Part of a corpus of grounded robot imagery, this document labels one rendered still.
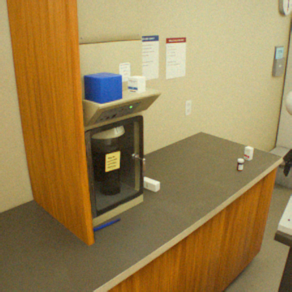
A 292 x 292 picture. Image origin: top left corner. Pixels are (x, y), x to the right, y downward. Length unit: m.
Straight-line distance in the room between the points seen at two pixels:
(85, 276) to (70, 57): 0.76
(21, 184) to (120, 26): 0.91
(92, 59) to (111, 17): 0.18
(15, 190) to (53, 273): 0.58
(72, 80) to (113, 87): 0.16
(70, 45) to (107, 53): 0.24
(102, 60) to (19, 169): 0.72
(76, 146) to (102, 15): 0.49
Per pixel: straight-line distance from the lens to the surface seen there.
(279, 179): 3.90
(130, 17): 1.30
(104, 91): 1.10
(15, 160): 1.60
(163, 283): 1.55
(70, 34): 1.03
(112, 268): 1.22
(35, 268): 1.27
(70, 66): 1.04
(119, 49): 1.27
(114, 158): 1.34
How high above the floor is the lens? 1.79
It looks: 22 degrees down
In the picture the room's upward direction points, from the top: straight up
